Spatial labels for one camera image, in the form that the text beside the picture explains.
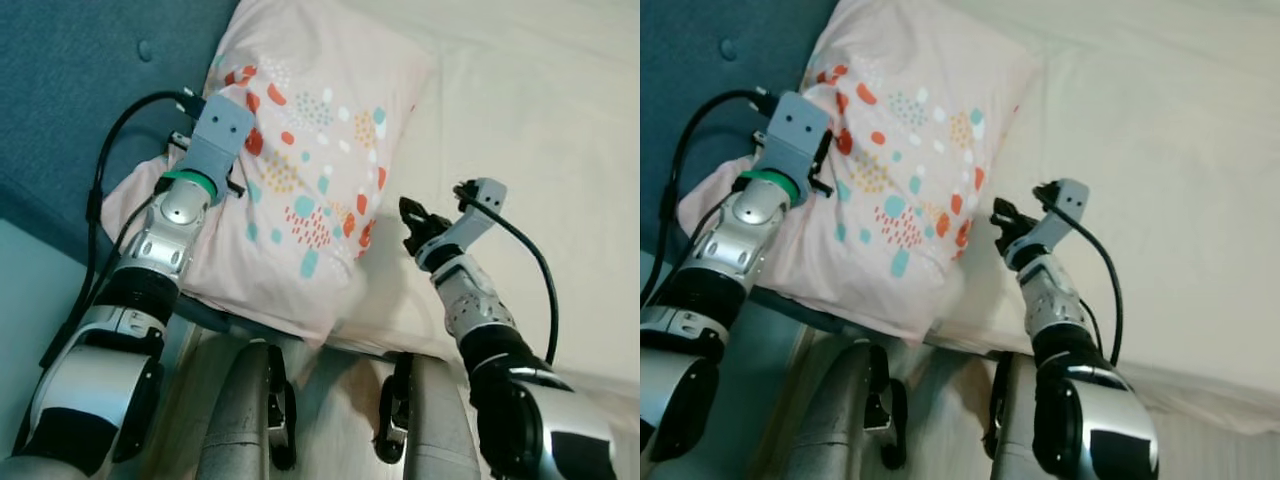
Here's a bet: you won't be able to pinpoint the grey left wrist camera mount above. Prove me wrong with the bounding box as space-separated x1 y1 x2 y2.
178 93 257 201
757 90 833 196

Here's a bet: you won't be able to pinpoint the pink patterned pillow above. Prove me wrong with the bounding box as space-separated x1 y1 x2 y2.
100 0 438 348
676 0 1041 346

